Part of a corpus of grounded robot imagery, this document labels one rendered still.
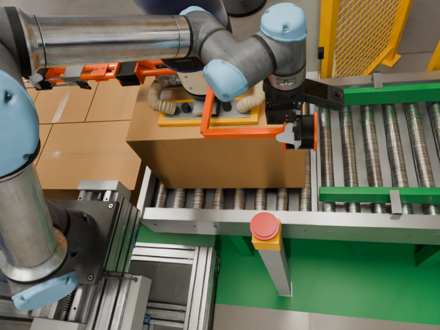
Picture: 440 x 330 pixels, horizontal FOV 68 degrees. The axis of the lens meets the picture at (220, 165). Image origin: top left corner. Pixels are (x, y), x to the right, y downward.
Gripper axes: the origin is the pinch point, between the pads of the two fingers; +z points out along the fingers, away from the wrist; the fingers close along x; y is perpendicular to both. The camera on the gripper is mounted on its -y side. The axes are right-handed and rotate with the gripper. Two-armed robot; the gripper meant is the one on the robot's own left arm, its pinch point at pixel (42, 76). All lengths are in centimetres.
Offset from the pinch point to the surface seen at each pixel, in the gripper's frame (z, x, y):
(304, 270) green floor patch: 108, -40, 91
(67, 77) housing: -1.2, -2.7, 12.5
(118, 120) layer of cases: 54, 19, -4
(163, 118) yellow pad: 11.4, -12.0, 45.0
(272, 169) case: 37, -18, 80
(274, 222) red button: 4, -49, 84
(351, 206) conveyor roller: 54, -25, 108
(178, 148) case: 19, -19, 49
